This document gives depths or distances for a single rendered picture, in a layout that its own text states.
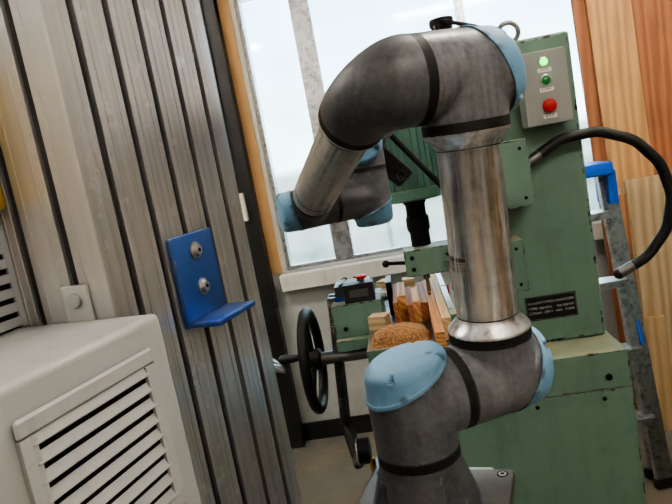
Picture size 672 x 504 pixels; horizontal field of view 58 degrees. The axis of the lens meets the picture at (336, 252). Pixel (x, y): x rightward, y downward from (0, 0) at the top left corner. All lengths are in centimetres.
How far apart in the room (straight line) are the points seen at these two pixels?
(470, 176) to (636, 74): 215
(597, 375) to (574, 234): 33
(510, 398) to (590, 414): 68
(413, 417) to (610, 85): 224
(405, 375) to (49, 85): 52
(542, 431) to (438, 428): 73
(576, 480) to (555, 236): 57
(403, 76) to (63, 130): 39
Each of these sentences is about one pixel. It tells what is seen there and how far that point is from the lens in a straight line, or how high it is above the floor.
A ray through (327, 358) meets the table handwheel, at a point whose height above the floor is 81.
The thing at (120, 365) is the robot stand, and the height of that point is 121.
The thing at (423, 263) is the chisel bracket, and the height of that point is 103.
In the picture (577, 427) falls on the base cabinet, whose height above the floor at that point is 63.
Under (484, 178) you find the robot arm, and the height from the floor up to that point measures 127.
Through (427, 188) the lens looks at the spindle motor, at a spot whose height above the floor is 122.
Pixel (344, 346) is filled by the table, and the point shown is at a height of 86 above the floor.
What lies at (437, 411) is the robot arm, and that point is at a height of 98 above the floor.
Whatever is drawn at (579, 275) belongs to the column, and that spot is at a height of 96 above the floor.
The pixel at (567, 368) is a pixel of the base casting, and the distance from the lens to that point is 150.
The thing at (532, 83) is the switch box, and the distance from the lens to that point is 145.
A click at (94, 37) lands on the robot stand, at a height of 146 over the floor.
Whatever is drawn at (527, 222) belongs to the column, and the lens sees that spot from 151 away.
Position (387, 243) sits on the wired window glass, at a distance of 294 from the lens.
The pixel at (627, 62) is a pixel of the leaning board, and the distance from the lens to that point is 291.
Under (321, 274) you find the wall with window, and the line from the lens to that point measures 285.
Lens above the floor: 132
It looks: 8 degrees down
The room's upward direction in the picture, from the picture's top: 11 degrees counter-clockwise
